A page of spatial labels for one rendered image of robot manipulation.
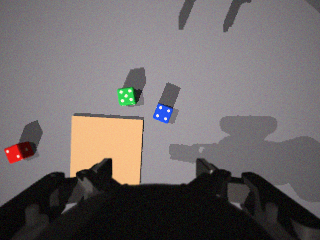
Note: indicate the tan flat mat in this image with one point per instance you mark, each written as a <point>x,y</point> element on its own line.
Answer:
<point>96,138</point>

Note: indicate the red die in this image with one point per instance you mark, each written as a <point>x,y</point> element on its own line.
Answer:
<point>19,152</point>

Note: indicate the blue die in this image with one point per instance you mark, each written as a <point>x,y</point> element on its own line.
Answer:
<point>163,113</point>

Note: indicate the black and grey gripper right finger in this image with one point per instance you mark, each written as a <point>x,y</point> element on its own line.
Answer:
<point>281,216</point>

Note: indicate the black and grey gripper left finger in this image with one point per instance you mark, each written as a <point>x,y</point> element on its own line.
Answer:
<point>26,215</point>

